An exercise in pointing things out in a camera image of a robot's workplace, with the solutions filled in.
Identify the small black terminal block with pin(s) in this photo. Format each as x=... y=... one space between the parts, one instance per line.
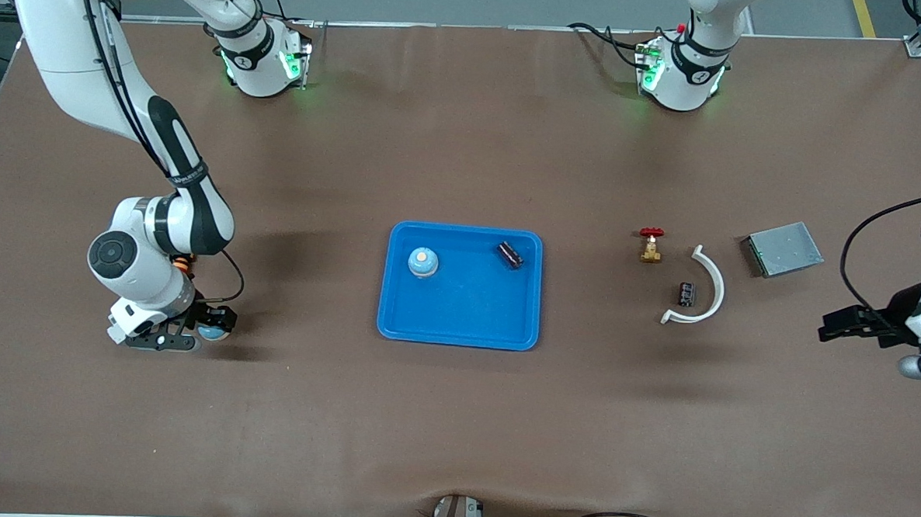
x=687 y=295

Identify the grey metal power supply box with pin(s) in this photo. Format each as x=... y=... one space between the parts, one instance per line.
x=786 y=249

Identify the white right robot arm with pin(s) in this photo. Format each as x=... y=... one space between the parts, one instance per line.
x=73 y=47

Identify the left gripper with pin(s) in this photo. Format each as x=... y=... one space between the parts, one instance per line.
x=896 y=312

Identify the blue desk bell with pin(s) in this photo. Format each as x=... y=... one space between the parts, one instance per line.
x=212 y=335
x=423 y=266

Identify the black electrolytic capacitor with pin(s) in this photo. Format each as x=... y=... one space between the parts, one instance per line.
x=510 y=255

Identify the silver table edge rail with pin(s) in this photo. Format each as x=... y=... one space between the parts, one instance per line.
x=478 y=27

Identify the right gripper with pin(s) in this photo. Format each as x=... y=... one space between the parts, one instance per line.
x=202 y=312

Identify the brown table mat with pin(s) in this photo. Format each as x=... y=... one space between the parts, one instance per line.
x=454 y=414

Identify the yellow black emergency stop button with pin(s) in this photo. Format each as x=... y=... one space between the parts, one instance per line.
x=184 y=263

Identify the white curved plastic strip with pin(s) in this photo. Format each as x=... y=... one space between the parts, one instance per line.
x=717 y=289

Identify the blue plastic tray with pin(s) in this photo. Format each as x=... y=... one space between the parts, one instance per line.
x=458 y=313

